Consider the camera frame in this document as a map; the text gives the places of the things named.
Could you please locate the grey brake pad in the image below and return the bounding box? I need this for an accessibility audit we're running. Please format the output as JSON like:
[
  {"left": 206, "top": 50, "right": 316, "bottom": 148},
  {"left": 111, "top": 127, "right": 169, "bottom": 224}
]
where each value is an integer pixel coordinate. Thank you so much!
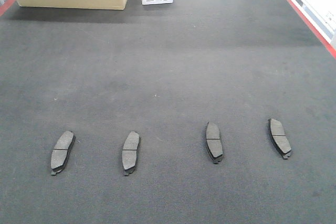
[
  {"left": 50, "top": 131, "right": 76, "bottom": 176},
  {"left": 122, "top": 131, "right": 141, "bottom": 176},
  {"left": 205, "top": 122, "right": 224, "bottom": 164},
  {"left": 268, "top": 118, "right": 292, "bottom": 159}
]

